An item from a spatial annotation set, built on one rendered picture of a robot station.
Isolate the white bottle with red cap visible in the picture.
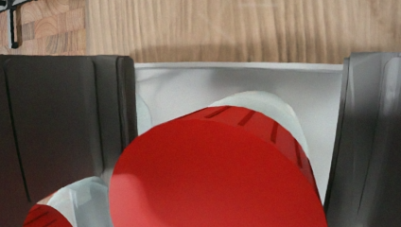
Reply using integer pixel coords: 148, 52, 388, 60
136, 94, 152, 135
109, 91, 328, 227
23, 177, 113, 227

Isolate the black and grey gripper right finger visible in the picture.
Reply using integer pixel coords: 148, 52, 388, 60
323, 51, 401, 227

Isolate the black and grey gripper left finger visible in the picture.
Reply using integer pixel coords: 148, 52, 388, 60
0, 54, 138, 227

